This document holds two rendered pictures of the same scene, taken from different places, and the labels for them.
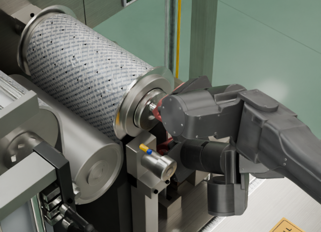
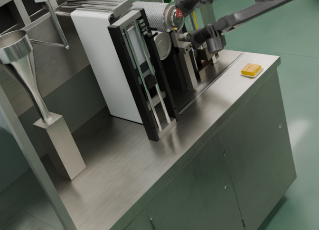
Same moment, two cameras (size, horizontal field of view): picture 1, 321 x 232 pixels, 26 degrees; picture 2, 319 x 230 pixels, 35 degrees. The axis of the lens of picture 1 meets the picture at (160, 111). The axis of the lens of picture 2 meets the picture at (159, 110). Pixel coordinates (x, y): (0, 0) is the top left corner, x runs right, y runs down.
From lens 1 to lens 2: 1.29 m
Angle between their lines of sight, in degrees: 15
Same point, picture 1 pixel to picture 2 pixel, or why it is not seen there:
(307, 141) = not seen: outside the picture
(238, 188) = (217, 38)
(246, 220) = (234, 70)
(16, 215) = (132, 33)
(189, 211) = (210, 74)
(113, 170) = (168, 46)
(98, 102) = (156, 19)
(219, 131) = not seen: outside the picture
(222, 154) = (207, 27)
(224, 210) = (214, 48)
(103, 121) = (160, 27)
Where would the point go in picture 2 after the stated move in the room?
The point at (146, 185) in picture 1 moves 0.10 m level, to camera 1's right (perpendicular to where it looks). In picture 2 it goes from (182, 48) to (204, 41)
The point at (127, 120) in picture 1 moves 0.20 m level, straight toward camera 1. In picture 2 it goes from (167, 21) to (173, 39)
